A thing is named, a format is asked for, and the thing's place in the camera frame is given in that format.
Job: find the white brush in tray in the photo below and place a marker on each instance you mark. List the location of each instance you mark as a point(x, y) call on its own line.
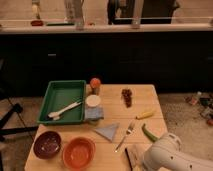
point(56, 115)

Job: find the green plastic tray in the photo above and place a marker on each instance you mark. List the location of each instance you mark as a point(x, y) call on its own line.
point(60, 94)

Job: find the bunch of dark grapes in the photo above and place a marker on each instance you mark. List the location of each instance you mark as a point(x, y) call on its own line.
point(127, 97)

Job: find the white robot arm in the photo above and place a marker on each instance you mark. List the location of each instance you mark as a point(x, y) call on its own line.
point(165, 153)

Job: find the green pepper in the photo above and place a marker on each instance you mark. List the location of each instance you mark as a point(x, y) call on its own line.
point(148, 134)

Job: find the dark purple bowl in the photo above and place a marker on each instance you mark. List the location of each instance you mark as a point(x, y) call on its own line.
point(47, 145)

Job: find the orange capped spice bottle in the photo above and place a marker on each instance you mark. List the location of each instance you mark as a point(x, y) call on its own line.
point(95, 84)

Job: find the small red dish on counter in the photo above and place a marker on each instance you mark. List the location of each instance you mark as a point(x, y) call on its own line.
point(37, 23)

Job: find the silver fork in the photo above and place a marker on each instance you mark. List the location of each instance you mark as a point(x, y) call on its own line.
point(128, 132)

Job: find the red bowl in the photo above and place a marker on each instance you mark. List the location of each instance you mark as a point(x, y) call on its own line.
point(78, 154)

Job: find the grey triangular cloth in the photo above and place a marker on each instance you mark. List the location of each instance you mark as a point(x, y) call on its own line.
point(107, 132)

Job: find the black tripod stand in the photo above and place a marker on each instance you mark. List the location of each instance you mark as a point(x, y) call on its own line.
point(15, 108)

